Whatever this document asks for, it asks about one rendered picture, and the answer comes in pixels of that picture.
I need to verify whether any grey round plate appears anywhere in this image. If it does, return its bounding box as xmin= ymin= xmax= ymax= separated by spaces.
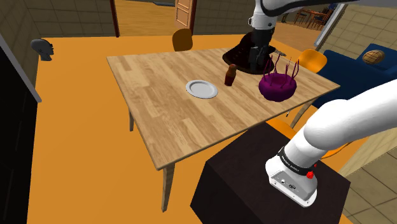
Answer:
xmin=185 ymin=80 xmax=219 ymax=100

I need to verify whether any dark robot stand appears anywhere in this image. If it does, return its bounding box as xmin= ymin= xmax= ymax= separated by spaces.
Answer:
xmin=190 ymin=121 xmax=351 ymax=224

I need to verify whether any light wooden table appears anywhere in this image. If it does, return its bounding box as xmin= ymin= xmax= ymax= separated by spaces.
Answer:
xmin=106 ymin=46 xmax=341 ymax=213

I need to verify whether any orange chair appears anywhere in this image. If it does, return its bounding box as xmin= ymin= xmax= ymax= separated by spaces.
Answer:
xmin=286 ymin=48 xmax=328 ymax=129

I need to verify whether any grey head figure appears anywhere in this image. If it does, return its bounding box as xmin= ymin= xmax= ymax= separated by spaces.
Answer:
xmin=30 ymin=38 xmax=55 ymax=62

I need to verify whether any wooden panel door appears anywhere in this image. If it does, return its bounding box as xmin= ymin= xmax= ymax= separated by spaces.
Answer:
xmin=174 ymin=0 xmax=195 ymax=31

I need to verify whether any purple pot with thin stalks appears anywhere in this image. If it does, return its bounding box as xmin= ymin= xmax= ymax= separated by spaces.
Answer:
xmin=258 ymin=52 xmax=301 ymax=102

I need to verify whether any brown round cushion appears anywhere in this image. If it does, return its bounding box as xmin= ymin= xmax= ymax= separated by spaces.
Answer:
xmin=362 ymin=49 xmax=386 ymax=65

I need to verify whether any red-brown bottle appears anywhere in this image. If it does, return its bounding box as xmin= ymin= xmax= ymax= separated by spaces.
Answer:
xmin=224 ymin=64 xmax=238 ymax=87

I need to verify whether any dark maroon dish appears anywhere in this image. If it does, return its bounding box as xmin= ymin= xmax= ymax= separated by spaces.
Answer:
xmin=221 ymin=33 xmax=284 ymax=75

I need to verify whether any brown chair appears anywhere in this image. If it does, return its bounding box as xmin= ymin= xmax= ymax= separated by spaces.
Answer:
xmin=172 ymin=28 xmax=193 ymax=52

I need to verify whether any wooden dining table with chairs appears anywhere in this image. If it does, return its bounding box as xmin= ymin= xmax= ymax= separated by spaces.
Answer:
xmin=293 ymin=4 xmax=337 ymax=31

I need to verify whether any black cabinet with grey top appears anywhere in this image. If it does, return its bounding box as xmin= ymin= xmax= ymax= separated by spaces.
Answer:
xmin=0 ymin=33 xmax=43 ymax=224

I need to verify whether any blue sofa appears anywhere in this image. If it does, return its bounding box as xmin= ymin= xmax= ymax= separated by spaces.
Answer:
xmin=311 ymin=43 xmax=397 ymax=109

